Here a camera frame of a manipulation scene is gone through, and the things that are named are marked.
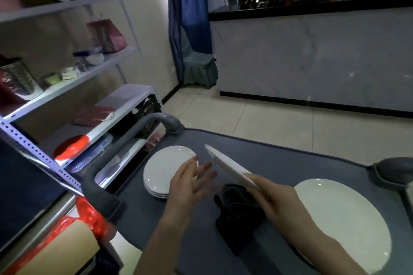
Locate person's right hand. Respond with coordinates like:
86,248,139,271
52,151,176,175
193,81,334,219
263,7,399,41
245,173,310,230

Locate chair with grey-green cover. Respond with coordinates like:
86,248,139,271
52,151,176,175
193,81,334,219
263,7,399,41
180,25,219,89

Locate brown cardboard box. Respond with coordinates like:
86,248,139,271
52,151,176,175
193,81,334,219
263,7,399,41
16,220,101,275

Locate dark blue flat box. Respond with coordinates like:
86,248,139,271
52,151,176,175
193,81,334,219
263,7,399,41
72,47,104,57

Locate person's left hand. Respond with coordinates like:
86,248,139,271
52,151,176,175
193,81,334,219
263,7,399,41
167,155,219,220

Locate black plastic crate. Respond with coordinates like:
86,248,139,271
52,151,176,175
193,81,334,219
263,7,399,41
130,95,162,138

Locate red plastic lid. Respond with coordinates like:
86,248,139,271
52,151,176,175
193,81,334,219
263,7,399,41
53,135,90,162

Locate clear container blue lid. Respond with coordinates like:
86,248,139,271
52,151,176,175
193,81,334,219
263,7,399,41
66,133,114,174

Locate marble bar counter black top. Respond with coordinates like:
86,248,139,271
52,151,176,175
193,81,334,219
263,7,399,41
208,0,413,119

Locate white round plate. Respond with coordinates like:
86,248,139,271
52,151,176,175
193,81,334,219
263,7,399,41
205,144,260,191
143,145,199,199

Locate stack of white plates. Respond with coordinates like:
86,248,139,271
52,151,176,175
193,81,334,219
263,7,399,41
293,178,392,275

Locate pink bag white handles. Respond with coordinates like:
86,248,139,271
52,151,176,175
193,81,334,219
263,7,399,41
143,131,165,153

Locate person's right forearm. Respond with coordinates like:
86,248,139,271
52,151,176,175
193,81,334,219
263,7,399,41
284,213,368,275

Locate shiny metal container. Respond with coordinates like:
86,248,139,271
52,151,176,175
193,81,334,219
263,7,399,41
0,58,43,101

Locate white bowl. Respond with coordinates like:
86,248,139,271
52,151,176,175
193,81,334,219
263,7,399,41
85,53,105,66

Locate dark blue cleaning cloth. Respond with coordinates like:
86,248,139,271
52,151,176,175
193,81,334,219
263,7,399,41
214,183,267,257

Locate grey service cart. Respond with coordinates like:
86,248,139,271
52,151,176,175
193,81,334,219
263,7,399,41
80,113,413,275

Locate crumpled white cloth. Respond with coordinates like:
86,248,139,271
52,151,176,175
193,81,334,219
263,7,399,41
60,66,80,80

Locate small green object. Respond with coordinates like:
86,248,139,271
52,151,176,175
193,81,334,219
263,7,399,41
43,73,62,86

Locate person's left forearm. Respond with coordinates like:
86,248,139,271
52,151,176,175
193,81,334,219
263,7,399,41
134,217,191,275

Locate white metal shelf rack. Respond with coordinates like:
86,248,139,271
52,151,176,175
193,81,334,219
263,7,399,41
0,0,162,195

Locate steel tray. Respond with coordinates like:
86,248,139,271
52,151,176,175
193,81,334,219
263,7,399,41
93,146,131,185

